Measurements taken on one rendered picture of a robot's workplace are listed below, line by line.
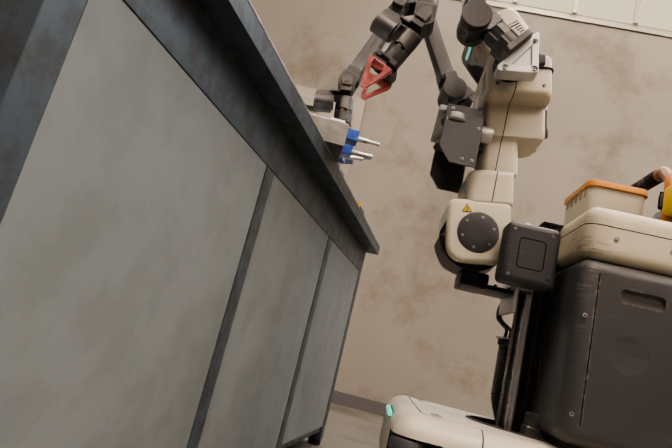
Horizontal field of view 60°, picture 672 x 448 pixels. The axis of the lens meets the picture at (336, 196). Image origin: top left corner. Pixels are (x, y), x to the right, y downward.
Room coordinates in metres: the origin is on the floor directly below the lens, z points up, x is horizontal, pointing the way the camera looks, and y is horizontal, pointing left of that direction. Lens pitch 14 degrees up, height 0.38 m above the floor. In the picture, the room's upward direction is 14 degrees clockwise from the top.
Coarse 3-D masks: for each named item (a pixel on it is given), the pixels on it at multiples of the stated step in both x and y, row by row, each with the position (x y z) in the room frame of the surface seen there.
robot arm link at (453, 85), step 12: (408, 0) 1.77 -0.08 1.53; (408, 12) 1.84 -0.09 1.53; (432, 36) 1.77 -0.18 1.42; (432, 48) 1.76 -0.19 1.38; (444, 48) 1.76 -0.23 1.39; (432, 60) 1.78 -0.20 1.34; (444, 60) 1.76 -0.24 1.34; (444, 72) 1.75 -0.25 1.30; (456, 72) 1.72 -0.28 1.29; (444, 84) 1.72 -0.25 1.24; (456, 84) 1.72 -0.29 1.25; (456, 96) 1.71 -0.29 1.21
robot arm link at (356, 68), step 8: (400, 0) 1.75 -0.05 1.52; (392, 8) 1.77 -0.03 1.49; (400, 8) 1.77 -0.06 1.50; (368, 40) 1.77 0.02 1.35; (376, 40) 1.77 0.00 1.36; (368, 48) 1.77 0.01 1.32; (376, 48) 1.77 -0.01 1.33; (360, 56) 1.76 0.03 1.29; (368, 56) 1.76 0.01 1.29; (352, 64) 1.75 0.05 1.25; (360, 64) 1.76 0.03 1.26; (344, 72) 1.75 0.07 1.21; (352, 72) 1.75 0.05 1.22; (360, 72) 1.75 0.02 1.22; (352, 80) 1.74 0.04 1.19; (360, 80) 1.78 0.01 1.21; (352, 88) 1.75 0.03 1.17
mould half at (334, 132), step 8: (320, 120) 1.25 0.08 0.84; (328, 120) 1.25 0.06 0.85; (320, 128) 1.25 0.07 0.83; (328, 128) 1.25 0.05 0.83; (336, 128) 1.25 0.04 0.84; (344, 128) 1.25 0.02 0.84; (328, 136) 1.25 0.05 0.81; (336, 136) 1.25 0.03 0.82; (344, 136) 1.25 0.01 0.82; (328, 144) 1.27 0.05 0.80; (336, 144) 1.26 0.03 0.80; (336, 152) 1.31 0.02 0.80; (336, 160) 1.37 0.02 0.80
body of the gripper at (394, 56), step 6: (378, 48) 1.31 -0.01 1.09; (390, 48) 1.34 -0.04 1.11; (396, 48) 1.33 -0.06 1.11; (378, 54) 1.31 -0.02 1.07; (384, 54) 1.31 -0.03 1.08; (390, 54) 1.33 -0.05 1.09; (396, 54) 1.33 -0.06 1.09; (402, 54) 1.34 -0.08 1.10; (384, 60) 1.34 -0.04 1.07; (390, 60) 1.31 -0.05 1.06; (396, 60) 1.34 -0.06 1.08; (402, 60) 1.35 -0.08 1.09; (390, 66) 1.33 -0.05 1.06; (396, 66) 1.32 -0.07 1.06; (378, 72) 1.41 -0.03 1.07; (396, 72) 1.36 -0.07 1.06
